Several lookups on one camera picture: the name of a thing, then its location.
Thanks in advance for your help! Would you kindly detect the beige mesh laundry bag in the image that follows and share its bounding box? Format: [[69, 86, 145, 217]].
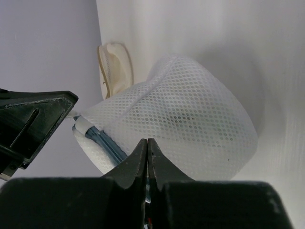
[[97, 42, 134, 100]]

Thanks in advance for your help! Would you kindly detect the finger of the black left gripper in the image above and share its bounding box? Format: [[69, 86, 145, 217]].
[[0, 89, 78, 177]]

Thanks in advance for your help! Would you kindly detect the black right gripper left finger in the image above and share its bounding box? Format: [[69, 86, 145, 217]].
[[0, 139, 147, 229]]

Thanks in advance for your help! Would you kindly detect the white mesh laundry bag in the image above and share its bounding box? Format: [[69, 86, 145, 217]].
[[72, 55, 258, 180]]

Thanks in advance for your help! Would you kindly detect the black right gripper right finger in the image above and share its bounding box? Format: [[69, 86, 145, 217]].
[[148, 138, 292, 229]]

